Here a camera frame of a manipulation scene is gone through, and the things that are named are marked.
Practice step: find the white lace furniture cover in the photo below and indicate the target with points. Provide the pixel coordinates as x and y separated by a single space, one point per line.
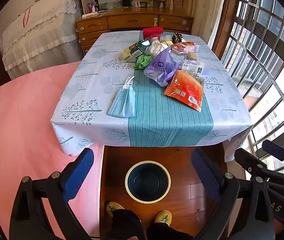
44 30

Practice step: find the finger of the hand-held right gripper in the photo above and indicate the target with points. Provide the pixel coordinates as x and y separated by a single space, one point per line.
247 158
277 150

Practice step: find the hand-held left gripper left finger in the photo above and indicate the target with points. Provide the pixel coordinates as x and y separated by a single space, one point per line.
79 175

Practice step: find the person's knit slipper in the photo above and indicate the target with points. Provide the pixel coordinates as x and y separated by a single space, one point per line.
114 208
163 217

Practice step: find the wooden dresser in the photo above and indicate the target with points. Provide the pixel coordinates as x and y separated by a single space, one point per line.
132 21

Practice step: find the blue face mask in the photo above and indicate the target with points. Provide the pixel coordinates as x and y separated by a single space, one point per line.
122 102

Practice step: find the small dark photo frame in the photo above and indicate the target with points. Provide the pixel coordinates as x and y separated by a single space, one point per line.
143 4

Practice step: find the white and blue carton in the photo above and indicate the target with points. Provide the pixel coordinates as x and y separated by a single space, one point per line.
194 66

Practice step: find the white bag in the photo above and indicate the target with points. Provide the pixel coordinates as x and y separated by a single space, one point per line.
157 47

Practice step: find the person's left knit slipper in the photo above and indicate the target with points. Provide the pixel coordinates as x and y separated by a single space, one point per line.
114 208

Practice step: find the small white bottle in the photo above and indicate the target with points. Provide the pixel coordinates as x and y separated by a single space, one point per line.
171 4

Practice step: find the dark green carton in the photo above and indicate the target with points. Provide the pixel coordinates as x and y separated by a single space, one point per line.
138 48

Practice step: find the orange snack packet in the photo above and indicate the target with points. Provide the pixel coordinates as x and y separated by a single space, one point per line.
184 90

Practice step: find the pink bed sheet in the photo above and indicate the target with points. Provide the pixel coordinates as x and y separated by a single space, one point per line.
31 130

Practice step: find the metal window grille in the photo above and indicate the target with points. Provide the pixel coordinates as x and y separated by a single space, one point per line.
269 33

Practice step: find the person's right knit slipper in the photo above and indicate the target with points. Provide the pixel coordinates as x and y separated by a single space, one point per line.
163 217

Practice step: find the clear plastic dome container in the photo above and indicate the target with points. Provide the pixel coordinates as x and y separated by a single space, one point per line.
154 38

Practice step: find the pale yellow wrapper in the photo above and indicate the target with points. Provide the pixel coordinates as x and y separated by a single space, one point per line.
167 41

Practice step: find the red and white carton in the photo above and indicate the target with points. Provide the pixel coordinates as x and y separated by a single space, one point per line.
184 47

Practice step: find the white power strip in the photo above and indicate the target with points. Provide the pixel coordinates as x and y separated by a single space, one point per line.
94 14

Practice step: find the person's left leg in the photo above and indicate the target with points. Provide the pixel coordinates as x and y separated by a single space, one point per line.
124 226

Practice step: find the round blue trash bin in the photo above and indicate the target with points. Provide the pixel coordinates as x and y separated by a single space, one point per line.
147 182

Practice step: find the person's leg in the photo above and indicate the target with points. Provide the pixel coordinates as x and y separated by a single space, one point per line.
164 232
124 226

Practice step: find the beige block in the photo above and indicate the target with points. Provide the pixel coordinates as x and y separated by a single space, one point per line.
192 55

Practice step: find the blue tree print tablecloth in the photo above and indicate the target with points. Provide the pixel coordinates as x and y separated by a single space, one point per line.
94 80

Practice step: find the pen holder cup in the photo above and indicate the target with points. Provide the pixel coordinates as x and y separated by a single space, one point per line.
93 8

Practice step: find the person's right leg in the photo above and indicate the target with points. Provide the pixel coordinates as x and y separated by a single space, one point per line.
164 232

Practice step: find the red box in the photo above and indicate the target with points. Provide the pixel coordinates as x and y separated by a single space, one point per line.
152 31

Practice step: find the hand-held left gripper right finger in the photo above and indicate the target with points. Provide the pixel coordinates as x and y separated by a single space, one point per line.
204 177

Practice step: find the green paper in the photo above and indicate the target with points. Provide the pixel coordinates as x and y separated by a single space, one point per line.
143 61

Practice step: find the black picture frame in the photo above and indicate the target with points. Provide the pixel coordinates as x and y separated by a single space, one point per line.
126 2

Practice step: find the dark gold patterned packet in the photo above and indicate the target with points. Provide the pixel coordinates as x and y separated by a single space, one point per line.
177 38

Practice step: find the purple plastic bag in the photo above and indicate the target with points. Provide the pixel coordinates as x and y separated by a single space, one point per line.
159 67

